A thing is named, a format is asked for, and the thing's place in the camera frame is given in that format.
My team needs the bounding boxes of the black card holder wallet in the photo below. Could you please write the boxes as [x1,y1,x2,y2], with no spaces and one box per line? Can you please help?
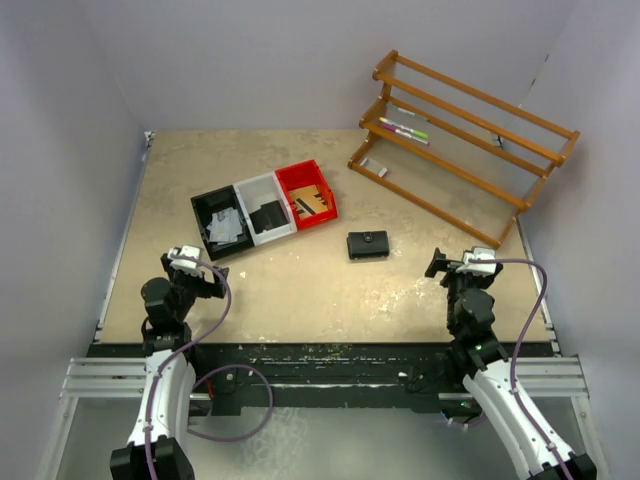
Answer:
[346,230,390,260]

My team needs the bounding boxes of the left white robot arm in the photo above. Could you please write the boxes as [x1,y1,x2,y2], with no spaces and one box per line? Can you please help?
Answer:
[109,245,228,479]

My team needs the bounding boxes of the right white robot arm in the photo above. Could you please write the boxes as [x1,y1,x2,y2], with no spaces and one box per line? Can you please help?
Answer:
[425,247,597,479]

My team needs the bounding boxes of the black plastic bin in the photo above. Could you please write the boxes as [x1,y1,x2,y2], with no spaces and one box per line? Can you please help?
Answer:
[191,185,254,260]

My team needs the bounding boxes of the black item in white bin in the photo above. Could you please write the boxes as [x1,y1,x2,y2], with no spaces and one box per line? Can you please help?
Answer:
[249,200,289,234]

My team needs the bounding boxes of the white plastic bin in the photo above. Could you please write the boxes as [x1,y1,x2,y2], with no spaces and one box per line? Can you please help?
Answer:
[233,172,297,246]

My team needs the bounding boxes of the wooden tiered rack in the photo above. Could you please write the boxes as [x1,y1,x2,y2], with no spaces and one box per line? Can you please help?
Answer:
[347,49,582,251]

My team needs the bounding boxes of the red plastic bin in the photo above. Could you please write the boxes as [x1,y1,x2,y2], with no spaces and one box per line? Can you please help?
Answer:
[275,160,338,230]

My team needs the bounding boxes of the pink marker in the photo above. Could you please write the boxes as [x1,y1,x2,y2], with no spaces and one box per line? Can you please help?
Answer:
[382,124,430,146]

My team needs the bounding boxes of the green capped marker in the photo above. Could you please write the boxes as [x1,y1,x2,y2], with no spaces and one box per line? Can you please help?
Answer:
[379,117,428,140]

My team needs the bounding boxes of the grey marker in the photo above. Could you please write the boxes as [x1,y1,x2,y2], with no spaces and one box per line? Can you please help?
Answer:
[391,104,429,122]

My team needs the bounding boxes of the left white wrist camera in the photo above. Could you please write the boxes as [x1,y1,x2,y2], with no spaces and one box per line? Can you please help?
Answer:
[167,245,202,275]

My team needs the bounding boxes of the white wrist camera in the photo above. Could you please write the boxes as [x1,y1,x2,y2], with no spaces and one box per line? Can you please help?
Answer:
[457,247,499,277]
[167,245,202,275]

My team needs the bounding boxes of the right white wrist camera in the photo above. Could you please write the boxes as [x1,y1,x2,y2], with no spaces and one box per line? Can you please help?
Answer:
[457,247,499,277]

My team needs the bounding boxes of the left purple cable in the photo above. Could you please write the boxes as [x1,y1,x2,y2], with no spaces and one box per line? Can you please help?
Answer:
[142,257,275,480]

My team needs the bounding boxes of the purple cable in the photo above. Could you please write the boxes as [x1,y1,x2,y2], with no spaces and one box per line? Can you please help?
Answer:
[142,257,275,480]
[469,257,576,480]

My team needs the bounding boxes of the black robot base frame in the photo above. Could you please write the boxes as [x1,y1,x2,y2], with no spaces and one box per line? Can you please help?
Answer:
[87,341,556,419]

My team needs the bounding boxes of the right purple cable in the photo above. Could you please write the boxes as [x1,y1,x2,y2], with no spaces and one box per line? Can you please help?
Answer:
[469,257,576,480]

